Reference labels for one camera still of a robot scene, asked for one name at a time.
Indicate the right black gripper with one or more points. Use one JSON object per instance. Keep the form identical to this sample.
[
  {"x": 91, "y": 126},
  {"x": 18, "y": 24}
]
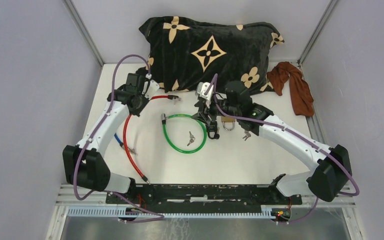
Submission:
[{"x": 203, "y": 108}]

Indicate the brass padlock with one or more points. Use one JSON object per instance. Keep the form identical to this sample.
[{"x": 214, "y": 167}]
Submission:
[{"x": 228, "y": 123}]

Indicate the green cable lock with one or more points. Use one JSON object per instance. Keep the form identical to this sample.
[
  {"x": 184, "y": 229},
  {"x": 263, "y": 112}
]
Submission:
[{"x": 175, "y": 130}]

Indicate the padlock keys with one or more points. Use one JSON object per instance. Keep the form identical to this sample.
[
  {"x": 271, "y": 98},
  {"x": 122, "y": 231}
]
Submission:
[{"x": 247, "y": 135}]

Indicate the small black padlock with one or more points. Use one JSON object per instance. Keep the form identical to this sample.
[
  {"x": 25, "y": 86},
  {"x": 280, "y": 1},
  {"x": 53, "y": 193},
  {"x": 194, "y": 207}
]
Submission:
[{"x": 212, "y": 130}]

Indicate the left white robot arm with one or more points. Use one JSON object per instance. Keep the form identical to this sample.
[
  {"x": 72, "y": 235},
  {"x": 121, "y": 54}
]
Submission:
[{"x": 84, "y": 162}]

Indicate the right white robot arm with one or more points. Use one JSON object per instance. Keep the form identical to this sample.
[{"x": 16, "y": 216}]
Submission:
[{"x": 329, "y": 168}]

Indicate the black floral pillow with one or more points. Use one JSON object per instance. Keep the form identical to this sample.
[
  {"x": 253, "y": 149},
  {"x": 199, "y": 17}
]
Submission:
[{"x": 186, "y": 52}]

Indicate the brown cloth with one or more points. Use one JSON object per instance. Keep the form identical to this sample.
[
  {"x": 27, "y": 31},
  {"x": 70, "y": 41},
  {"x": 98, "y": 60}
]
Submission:
[{"x": 301, "y": 98}]

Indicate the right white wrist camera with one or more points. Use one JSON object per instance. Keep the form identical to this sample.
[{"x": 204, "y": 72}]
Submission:
[{"x": 204, "y": 93}]

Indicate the blue cable lock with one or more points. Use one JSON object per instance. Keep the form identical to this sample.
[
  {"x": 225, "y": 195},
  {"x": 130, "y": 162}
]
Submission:
[{"x": 119, "y": 141}]

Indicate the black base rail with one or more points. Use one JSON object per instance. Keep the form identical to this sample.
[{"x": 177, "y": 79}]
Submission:
[{"x": 156, "y": 201}]

